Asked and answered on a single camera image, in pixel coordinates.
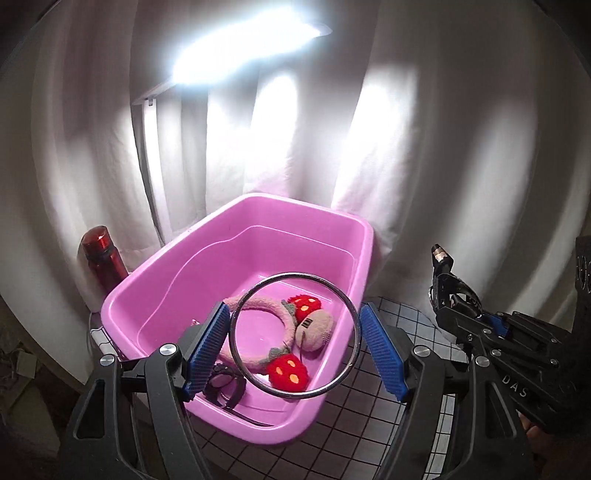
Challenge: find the white curtain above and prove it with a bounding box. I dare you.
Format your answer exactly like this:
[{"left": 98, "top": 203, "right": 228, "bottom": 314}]
[{"left": 1, "top": 1, "right": 590, "bottom": 384}]

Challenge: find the beige plush round pouch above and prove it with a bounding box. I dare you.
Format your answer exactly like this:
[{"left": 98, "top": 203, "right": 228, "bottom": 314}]
[{"left": 294, "top": 309, "right": 335, "bottom": 352}]

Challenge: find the pink strawberry plush headband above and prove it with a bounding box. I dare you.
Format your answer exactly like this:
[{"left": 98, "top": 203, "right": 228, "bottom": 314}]
[{"left": 236, "top": 294, "right": 322, "bottom": 393}]

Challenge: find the right hand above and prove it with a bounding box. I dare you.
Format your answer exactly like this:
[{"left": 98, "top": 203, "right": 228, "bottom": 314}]
[{"left": 519, "top": 413, "right": 553, "bottom": 456}]

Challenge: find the silver ring bangle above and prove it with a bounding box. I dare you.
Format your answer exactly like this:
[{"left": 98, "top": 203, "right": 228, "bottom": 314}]
[{"left": 219, "top": 272, "right": 363, "bottom": 400}]

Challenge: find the red water bottle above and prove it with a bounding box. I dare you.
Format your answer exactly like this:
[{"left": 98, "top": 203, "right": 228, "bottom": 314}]
[{"left": 81, "top": 225, "right": 128, "bottom": 295}]

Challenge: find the pink plastic bin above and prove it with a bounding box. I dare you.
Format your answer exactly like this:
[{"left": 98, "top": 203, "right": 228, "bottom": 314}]
[{"left": 99, "top": 191, "right": 376, "bottom": 446}]

